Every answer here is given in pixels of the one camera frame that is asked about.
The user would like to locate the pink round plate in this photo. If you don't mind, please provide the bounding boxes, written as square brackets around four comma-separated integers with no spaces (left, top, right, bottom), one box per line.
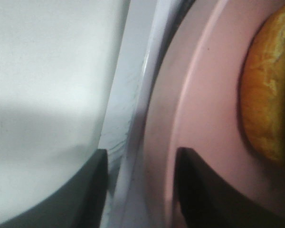
[143,0,285,228]

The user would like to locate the white microwave oven body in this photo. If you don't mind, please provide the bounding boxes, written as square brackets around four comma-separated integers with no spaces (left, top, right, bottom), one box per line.
[99,0,192,228]

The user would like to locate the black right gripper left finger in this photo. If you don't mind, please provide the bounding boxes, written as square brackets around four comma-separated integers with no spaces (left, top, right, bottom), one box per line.
[0,149,108,228]

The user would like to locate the burger with lettuce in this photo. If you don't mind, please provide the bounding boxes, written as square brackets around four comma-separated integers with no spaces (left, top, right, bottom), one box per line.
[240,5,285,164]

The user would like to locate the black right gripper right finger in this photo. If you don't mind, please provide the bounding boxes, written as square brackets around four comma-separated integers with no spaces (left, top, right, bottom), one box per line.
[174,147,285,228]

